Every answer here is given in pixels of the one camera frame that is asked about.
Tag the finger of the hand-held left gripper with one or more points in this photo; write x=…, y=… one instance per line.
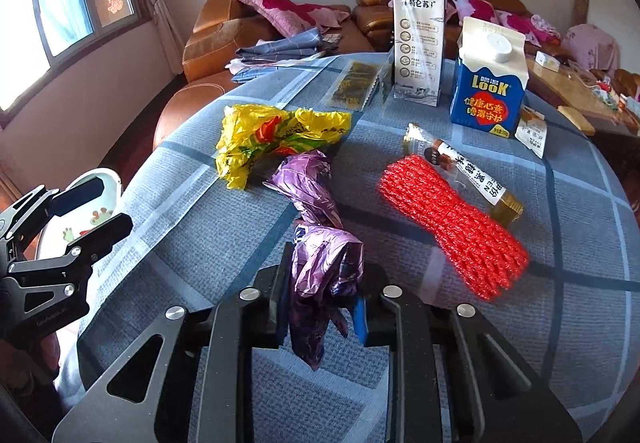
x=107, y=228
x=75, y=197

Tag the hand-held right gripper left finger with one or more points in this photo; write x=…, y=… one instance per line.
x=272, y=313

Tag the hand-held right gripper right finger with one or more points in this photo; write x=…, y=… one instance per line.
x=359, y=318

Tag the pale cartoon print trash bin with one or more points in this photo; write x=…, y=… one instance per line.
x=111, y=205

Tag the purple plastic bag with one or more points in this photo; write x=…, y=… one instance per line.
x=320, y=268

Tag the blue plaid tablecloth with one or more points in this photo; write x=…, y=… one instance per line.
x=175, y=203

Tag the red foam net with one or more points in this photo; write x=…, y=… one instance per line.
x=450, y=218

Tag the yellow printed plastic bag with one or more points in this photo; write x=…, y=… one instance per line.
x=250, y=138

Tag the clear gold snack packet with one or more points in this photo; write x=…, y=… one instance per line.
x=480, y=183

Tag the window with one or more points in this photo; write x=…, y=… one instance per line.
x=60, y=8

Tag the red paper window decoration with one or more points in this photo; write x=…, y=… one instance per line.
x=114, y=3

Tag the brown leather chaise sofa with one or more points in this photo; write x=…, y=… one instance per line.
x=210, y=33

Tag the folded white patterned cloth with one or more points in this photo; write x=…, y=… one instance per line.
x=260, y=70

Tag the clear seaweed packet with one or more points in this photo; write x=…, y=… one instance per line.
x=352, y=83

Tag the small white sachet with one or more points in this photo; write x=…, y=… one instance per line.
x=531, y=135

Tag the folded blue plaid bedsheet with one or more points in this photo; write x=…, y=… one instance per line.
x=285, y=45

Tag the large blue white carton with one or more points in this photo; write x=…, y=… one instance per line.
x=485, y=93

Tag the tall white milk carton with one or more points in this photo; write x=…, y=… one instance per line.
x=417, y=48

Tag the pink flower pillow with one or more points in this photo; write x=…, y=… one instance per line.
x=290, y=13
x=510, y=23
x=470, y=5

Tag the tan flat box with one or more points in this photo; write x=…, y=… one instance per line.
x=575, y=119

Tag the wooden coffee table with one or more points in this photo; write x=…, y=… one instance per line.
x=560, y=88

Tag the small white box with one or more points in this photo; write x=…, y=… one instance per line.
x=545, y=62

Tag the pink cloth cover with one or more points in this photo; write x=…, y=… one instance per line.
x=592, y=48

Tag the brown leather armchair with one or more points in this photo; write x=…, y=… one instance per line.
x=629, y=80

